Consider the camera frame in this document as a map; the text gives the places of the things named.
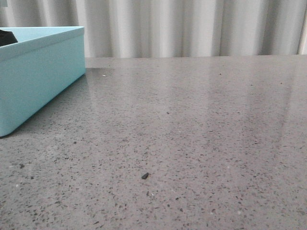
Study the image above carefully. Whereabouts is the small black debris piece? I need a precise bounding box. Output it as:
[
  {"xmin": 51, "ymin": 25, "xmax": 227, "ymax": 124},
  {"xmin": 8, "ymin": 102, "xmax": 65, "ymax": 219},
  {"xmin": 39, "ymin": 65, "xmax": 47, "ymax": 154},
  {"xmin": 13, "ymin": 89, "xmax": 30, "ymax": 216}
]
[{"xmin": 141, "ymin": 172, "xmax": 149, "ymax": 180}]

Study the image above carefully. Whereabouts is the grey pleated curtain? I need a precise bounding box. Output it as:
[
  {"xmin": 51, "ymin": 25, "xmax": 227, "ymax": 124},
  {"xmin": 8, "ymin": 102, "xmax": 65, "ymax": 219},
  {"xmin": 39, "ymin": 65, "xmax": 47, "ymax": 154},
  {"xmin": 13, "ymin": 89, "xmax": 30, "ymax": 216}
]
[{"xmin": 0, "ymin": 0, "xmax": 307, "ymax": 58}]

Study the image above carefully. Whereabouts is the light blue storage box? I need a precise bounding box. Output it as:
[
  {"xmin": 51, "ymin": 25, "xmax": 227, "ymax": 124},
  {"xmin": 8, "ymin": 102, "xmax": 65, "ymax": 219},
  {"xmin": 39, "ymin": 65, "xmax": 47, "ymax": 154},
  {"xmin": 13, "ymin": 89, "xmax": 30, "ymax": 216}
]
[{"xmin": 0, "ymin": 26, "xmax": 85, "ymax": 137}]

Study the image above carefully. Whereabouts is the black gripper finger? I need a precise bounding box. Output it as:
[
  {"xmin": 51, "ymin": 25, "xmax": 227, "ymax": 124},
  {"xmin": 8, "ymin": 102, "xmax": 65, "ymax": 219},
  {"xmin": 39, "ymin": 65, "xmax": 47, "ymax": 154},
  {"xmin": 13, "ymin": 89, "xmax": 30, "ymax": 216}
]
[{"xmin": 0, "ymin": 30, "xmax": 18, "ymax": 46}]

